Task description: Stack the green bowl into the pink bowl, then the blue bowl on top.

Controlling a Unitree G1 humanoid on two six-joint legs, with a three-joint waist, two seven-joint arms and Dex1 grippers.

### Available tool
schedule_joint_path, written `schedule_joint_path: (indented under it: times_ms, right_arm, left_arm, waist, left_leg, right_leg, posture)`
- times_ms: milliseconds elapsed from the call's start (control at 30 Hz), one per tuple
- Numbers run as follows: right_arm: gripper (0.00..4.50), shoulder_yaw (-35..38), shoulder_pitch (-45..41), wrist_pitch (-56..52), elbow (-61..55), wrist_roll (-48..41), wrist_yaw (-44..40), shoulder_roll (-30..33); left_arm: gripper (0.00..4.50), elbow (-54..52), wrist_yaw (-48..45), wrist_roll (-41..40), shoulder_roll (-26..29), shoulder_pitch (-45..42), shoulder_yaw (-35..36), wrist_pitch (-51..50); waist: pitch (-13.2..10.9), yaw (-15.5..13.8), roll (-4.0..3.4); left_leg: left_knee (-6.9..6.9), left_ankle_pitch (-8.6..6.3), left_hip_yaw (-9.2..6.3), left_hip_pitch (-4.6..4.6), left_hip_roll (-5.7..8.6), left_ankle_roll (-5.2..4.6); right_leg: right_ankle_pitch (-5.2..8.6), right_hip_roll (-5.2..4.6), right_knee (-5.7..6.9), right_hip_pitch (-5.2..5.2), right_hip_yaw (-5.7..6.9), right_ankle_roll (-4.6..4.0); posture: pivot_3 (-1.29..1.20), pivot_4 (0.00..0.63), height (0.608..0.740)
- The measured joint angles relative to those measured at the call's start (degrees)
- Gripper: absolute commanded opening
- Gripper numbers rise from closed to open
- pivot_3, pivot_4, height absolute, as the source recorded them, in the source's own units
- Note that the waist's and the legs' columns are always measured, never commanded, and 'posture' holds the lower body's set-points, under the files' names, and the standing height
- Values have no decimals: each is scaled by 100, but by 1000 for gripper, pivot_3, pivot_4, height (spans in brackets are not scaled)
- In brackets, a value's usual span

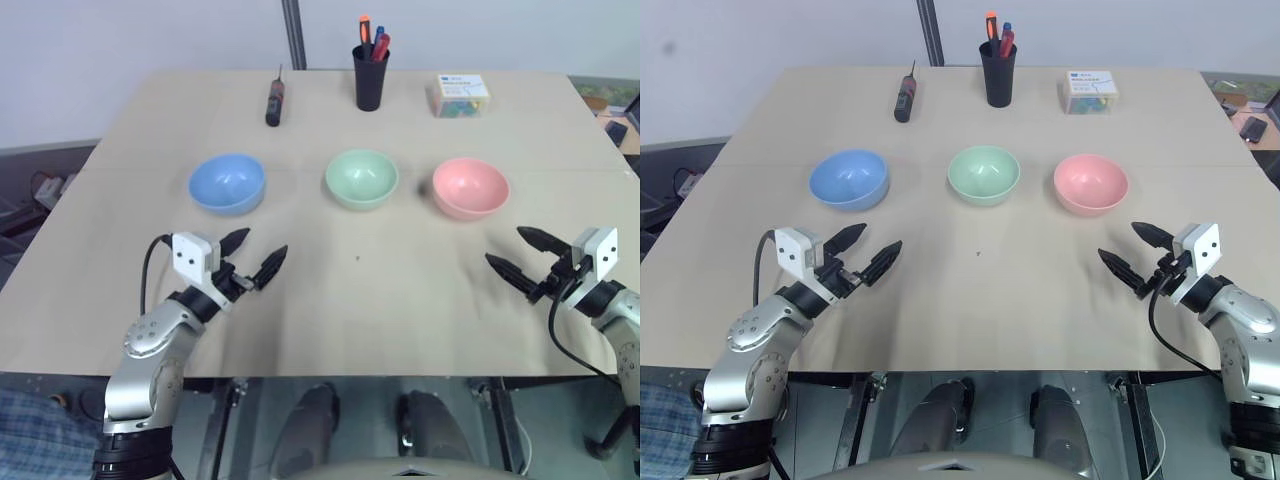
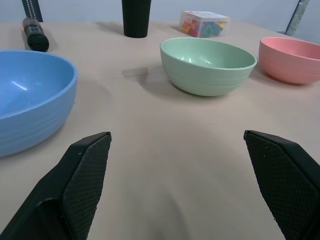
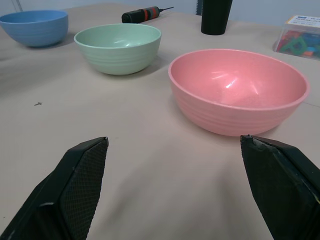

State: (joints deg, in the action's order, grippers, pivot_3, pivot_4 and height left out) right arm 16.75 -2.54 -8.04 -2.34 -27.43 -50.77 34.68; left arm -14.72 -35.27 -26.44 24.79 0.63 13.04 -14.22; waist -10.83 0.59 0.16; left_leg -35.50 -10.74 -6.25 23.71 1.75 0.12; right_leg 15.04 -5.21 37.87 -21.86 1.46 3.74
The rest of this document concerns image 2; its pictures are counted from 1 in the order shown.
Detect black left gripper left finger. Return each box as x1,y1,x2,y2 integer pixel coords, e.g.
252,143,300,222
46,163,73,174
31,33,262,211
0,131,112,240

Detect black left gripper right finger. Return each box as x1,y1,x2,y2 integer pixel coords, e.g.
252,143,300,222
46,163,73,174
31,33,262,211
243,129,320,240

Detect blue bowl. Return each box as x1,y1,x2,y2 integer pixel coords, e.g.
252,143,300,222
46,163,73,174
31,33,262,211
0,49,79,158

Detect pink-red bowl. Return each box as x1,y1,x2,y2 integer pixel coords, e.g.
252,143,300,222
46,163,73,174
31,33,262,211
258,36,320,85

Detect green bowl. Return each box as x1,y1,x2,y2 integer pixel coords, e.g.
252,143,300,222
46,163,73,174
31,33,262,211
159,37,258,97

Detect black and red marker device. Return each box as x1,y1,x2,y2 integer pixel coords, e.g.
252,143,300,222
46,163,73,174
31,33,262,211
22,17,50,53

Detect dark speckled upright panel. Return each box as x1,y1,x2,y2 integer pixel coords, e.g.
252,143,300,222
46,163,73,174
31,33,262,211
285,0,311,37

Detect black ribbed cup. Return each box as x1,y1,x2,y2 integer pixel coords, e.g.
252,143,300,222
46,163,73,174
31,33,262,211
121,0,152,39

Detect clear box of coloured blocks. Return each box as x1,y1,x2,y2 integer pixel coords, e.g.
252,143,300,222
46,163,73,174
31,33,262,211
178,10,232,39

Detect black perforated metal post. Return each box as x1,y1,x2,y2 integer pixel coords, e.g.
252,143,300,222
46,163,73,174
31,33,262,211
21,0,44,23

